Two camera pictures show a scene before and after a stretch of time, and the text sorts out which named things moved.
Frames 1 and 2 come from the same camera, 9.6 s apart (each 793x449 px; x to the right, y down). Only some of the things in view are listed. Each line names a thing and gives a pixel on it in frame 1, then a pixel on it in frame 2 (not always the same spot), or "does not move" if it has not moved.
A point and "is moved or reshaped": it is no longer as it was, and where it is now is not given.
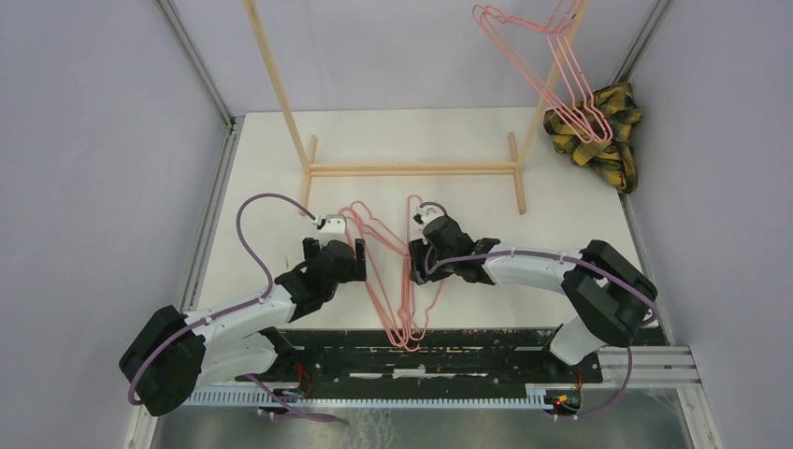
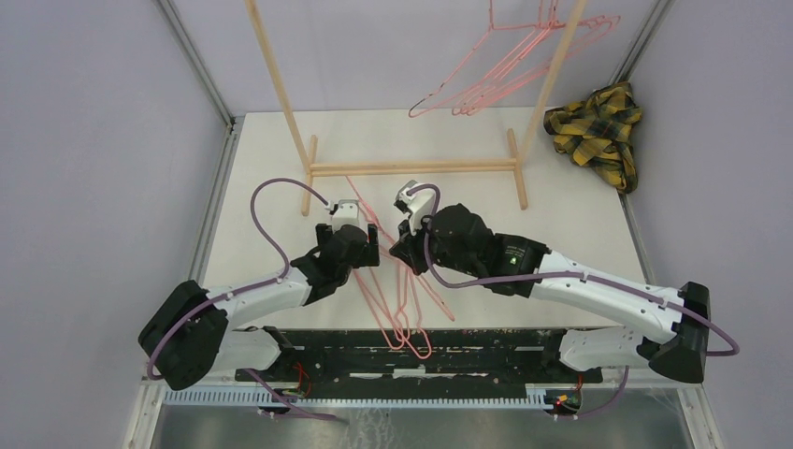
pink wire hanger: (540, 51) is moved or reshaped
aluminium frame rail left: (144, 437) does not move
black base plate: (521, 357) does not move
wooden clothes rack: (309, 168) does not move
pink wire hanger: (539, 51) → (555, 26)
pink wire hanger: (439, 280) → (555, 25)
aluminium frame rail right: (685, 369) does not move
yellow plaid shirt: (596, 132) does not move
